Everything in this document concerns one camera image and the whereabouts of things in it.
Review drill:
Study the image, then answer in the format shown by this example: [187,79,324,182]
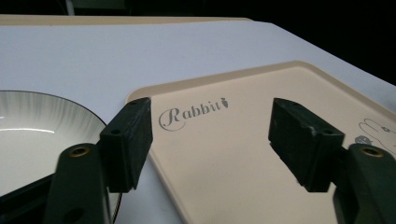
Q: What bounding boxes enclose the beige cutting board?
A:
[124,60,396,224]

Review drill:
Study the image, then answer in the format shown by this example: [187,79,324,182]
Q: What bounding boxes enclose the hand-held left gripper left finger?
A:
[42,96,154,224]

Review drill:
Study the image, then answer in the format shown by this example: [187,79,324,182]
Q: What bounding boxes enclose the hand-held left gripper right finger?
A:
[268,97,396,224]

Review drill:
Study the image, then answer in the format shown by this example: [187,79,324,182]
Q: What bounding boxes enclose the white plate with dark rim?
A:
[0,90,123,224]

